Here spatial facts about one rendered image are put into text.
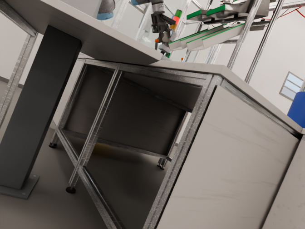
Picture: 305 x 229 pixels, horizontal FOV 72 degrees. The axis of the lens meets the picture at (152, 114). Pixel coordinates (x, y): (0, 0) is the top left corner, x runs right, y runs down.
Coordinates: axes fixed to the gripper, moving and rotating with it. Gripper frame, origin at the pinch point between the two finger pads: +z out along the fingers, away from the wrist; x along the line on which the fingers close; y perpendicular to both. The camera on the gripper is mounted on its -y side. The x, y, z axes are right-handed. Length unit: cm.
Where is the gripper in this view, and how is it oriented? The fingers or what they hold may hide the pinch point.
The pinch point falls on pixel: (166, 44)
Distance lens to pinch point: 146.4
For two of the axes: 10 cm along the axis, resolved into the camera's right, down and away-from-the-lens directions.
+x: 5.4, 2.5, -8.0
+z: 1.8, 9.0, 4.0
